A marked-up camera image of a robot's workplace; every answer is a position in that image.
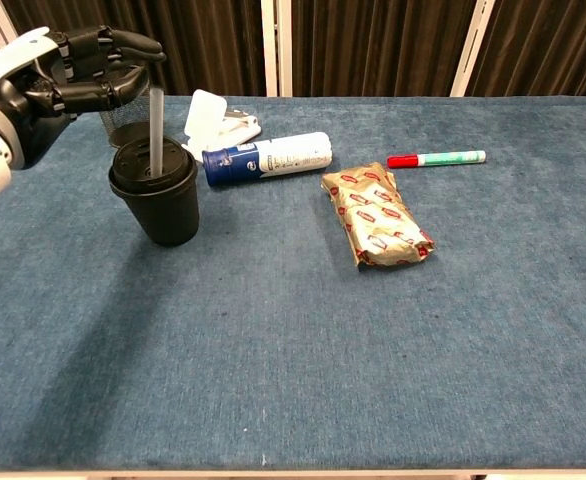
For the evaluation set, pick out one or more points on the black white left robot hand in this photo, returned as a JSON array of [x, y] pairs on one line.
[[48, 80]]

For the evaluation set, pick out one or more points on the clear plastic drinking straw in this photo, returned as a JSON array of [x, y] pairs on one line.
[[156, 135]]

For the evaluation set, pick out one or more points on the black lidded coffee cup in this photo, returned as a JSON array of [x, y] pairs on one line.
[[160, 205]]

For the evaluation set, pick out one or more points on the black mesh pen holder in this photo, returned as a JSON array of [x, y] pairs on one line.
[[123, 125]]

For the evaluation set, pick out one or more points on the white plastic open case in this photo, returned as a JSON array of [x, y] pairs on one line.
[[208, 122]]

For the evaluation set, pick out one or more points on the white blue spray can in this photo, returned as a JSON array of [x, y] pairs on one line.
[[273, 157]]

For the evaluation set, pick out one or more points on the dark brown curtain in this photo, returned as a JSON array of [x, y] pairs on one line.
[[373, 45]]

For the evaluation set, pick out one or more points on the blue table cloth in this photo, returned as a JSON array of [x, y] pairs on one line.
[[293, 325]]

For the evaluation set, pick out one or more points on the gold red snack packet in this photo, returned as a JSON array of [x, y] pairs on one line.
[[378, 215]]

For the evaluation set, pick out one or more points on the red capped green marker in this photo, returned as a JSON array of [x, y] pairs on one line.
[[438, 159]]

